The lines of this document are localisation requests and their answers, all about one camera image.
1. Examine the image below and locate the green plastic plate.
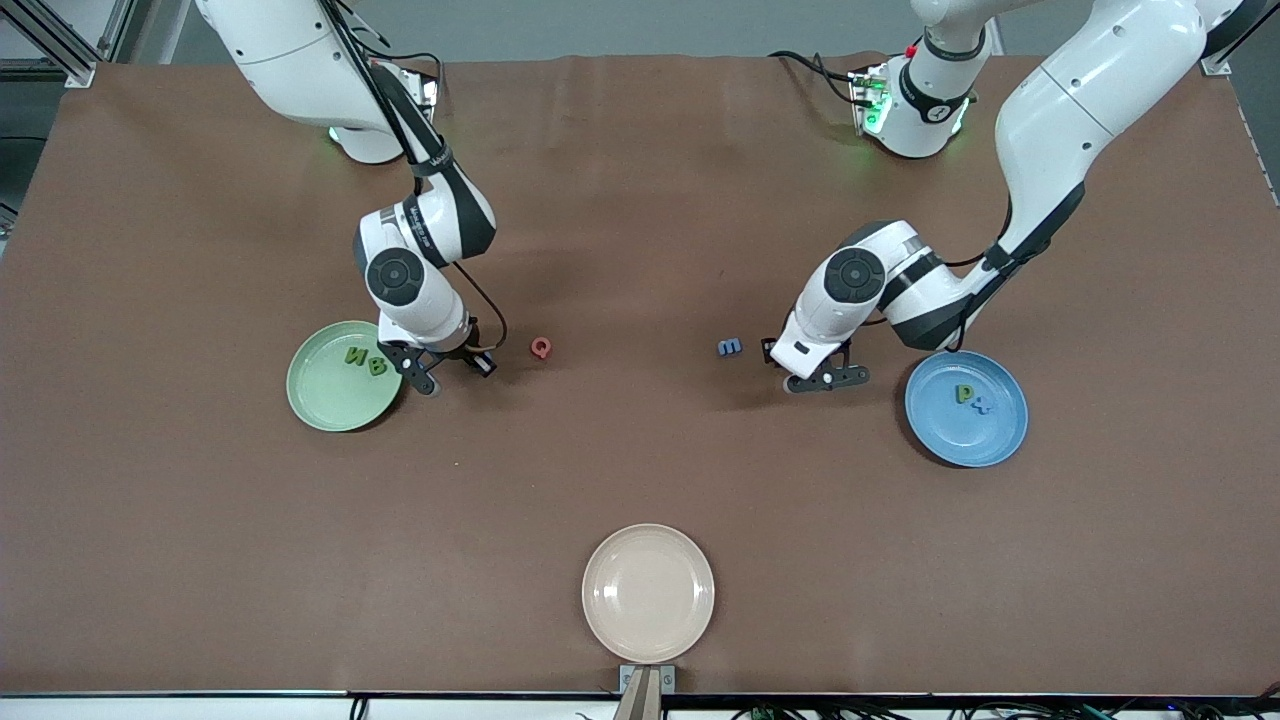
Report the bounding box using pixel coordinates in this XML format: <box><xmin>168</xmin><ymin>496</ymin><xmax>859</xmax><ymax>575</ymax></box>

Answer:
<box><xmin>286</xmin><ymin>320</ymin><xmax>405</xmax><ymax>433</ymax></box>

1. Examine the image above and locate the brown table mat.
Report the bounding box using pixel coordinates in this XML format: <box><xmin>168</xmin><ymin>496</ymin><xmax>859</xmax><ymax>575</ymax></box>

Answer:
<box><xmin>0</xmin><ymin>52</ymin><xmax>1280</xmax><ymax>698</ymax></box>

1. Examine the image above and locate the blue plastic plate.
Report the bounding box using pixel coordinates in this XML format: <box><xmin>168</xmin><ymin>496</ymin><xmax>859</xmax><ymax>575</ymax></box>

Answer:
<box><xmin>905</xmin><ymin>350</ymin><xmax>1029</xmax><ymax>469</ymax></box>

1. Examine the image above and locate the cream plastic plate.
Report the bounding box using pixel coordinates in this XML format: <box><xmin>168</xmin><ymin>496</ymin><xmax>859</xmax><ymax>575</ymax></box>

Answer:
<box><xmin>582</xmin><ymin>523</ymin><xmax>716</xmax><ymax>664</ymax></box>

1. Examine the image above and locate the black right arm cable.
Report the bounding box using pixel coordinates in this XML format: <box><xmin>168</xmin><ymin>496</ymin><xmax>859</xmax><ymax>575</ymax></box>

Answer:
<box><xmin>320</xmin><ymin>0</ymin><xmax>508</xmax><ymax>353</ymax></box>

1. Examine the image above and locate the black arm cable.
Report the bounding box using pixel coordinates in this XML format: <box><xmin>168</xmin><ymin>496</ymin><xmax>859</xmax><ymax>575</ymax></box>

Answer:
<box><xmin>855</xmin><ymin>190</ymin><xmax>1013</xmax><ymax>329</ymax></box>
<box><xmin>320</xmin><ymin>0</ymin><xmax>508</xmax><ymax>353</ymax></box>

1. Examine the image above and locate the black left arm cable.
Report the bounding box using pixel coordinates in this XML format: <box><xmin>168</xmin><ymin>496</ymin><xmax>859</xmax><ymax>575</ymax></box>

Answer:
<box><xmin>855</xmin><ymin>190</ymin><xmax>1013</xmax><ymax>329</ymax></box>

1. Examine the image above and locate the black base cable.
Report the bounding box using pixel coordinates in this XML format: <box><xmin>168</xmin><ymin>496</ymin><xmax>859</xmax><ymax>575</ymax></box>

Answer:
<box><xmin>768</xmin><ymin>50</ymin><xmax>863</xmax><ymax>106</ymax></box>
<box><xmin>385</xmin><ymin>50</ymin><xmax>447</xmax><ymax>86</ymax></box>

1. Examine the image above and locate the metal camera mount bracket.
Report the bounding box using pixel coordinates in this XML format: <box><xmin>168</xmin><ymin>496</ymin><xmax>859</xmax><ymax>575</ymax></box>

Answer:
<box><xmin>618</xmin><ymin>664</ymin><xmax>677</xmax><ymax>720</ymax></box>

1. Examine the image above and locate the aluminium frame profile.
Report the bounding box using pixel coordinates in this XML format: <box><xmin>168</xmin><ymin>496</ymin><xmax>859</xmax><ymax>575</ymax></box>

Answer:
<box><xmin>1198</xmin><ymin>40</ymin><xmax>1280</xmax><ymax>77</ymax></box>
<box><xmin>0</xmin><ymin>0</ymin><xmax>136</xmax><ymax>89</ymax></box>

